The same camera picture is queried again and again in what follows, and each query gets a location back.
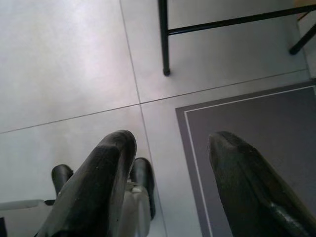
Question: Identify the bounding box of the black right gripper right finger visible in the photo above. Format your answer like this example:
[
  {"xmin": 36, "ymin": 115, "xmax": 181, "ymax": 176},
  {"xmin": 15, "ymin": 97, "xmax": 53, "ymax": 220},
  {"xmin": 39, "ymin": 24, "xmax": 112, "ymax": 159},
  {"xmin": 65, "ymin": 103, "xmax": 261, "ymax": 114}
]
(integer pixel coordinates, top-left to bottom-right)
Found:
[{"xmin": 208, "ymin": 130, "xmax": 316, "ymax": 237}]

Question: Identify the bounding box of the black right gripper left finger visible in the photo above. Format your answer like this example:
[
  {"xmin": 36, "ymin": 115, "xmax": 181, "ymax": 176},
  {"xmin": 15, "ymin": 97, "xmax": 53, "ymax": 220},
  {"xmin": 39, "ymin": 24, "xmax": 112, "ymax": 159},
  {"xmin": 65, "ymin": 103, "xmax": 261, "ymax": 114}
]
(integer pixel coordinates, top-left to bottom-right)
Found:
[{"xmin": 37, "ymin": 130, "xmax": 138, "ymax": 237}]

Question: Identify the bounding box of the silver right robot leg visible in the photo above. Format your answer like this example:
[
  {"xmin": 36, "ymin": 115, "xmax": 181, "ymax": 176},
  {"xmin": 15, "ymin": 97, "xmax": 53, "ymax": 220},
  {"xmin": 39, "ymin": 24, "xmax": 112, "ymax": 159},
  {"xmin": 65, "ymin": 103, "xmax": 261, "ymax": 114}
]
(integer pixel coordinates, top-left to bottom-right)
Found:
[{"xmin": 116, "ymin": 181, "xmax": 152, "ymax": 237}]

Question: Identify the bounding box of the silver robot leg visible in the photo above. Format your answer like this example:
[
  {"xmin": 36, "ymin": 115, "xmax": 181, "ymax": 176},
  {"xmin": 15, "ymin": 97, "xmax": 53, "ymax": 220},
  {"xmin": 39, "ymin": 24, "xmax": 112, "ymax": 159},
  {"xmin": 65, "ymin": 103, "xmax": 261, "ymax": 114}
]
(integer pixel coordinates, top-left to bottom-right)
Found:
[
  {"xmin": 0, "ymin": 199, "xmax": 50, "ymax": 237},
  {"xmin": 116, "ymin": 181, "xmax": 152, "ymax": 237}
]

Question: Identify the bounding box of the black right robot foot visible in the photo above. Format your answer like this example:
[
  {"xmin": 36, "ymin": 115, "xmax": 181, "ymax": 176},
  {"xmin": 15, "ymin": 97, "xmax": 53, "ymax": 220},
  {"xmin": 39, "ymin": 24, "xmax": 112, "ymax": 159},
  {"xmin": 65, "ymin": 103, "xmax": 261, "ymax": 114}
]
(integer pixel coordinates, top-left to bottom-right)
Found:
[{"xmin": 129, "ymin": 157, "xmax": 156, "ymax": 220}]

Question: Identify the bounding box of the grey floor mat white line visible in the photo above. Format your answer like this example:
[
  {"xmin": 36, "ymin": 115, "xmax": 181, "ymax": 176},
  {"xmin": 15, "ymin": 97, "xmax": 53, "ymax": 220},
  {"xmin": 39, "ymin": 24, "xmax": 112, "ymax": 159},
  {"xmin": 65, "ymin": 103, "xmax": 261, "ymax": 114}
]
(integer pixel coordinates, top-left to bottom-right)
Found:
[{"xmin": 174, "ymin": 79, "xmax": 316, "ymax": 237}]

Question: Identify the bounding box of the silver left robot leg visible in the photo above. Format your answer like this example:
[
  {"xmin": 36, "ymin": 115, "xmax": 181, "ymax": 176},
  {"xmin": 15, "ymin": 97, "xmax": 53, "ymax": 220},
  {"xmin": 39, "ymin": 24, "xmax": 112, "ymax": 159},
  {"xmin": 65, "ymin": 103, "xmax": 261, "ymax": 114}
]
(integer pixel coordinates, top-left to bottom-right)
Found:
[{"xmin": 0, "ymin": 199, "xmax": 50, "ymax": 237}]

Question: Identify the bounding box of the black slanted furniture leg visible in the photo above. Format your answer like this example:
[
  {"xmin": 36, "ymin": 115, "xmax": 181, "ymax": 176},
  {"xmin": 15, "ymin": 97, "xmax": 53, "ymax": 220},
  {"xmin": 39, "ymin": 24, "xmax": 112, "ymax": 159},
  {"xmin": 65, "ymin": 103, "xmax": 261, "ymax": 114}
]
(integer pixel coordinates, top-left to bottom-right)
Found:
[{"xmin": 288, "ymin": 23, "xmax": 316, "ymax": 55}]

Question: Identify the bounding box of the black metal table frame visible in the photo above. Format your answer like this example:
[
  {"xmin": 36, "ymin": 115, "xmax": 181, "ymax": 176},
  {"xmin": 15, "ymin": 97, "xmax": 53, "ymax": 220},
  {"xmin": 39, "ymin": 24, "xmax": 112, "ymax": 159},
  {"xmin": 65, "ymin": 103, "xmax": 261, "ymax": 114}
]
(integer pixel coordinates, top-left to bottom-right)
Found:
[{"xmin": 158, "ymin": 0, "xmax": 316, "ymax": 76}]

